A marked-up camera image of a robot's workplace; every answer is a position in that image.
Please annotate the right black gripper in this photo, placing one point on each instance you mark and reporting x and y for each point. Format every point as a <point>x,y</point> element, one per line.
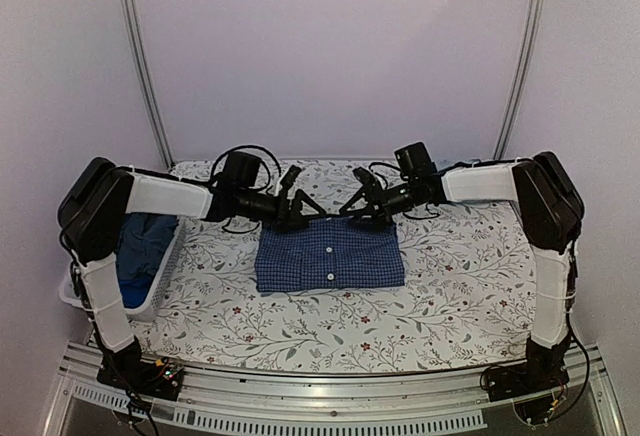
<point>384,217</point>

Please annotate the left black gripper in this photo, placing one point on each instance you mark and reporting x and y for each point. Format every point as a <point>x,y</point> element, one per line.
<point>283,215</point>

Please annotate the dark blue checkered shirt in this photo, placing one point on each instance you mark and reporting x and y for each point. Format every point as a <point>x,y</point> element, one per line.
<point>329,254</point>

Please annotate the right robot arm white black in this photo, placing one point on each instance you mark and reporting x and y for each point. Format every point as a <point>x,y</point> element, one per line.
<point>551,213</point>

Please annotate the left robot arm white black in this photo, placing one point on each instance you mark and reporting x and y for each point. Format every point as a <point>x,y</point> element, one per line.
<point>92,213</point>

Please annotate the white plastic laundry basket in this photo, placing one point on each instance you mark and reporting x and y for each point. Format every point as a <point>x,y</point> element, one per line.
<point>160,281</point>

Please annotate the floral patterned table mat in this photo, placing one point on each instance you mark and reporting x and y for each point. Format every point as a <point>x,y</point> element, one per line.
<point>472,296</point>

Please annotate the slate blue garment in basket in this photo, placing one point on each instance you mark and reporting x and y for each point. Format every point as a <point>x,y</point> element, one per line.
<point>143,241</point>

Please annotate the bright blue garment in basket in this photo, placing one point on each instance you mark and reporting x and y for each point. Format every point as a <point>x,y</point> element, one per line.
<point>134,291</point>

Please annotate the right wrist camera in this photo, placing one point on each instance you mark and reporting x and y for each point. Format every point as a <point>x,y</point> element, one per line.
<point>369,182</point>

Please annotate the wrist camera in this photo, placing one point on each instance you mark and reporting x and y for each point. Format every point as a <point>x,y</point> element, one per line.
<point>287,180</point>
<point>369,182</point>

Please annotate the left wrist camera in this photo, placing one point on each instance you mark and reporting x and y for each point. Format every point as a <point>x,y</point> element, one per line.
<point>287,180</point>

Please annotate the front aluminium rail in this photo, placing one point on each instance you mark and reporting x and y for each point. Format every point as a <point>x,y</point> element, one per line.
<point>227,401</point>

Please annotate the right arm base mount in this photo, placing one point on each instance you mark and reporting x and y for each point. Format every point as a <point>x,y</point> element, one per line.
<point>531,376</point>

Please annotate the right aluminium frame post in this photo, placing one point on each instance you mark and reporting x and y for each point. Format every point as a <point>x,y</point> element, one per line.
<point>517,88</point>

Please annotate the aluminium frame post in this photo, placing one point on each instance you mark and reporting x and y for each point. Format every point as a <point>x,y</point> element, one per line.
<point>517,88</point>
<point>143,73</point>

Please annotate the left aluminium frame post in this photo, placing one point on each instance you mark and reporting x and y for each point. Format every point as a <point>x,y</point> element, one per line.
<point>143,73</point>

